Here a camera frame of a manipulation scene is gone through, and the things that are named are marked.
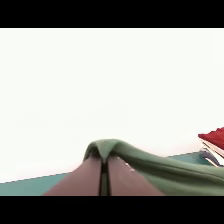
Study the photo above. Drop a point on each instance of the red garment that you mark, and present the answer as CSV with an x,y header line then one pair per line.
x,y
215,137

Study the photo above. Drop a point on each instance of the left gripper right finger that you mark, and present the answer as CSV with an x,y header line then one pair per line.
x,y
128,181

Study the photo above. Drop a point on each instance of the purple garment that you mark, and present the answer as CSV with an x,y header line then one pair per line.
x,y
211,159

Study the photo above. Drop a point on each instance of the white garment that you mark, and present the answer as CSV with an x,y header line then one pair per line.
x,y
215,150

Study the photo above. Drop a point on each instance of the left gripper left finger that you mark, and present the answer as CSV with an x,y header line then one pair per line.
x,y
81,180

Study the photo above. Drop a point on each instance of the green garment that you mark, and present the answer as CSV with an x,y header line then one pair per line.
x,y
173,173

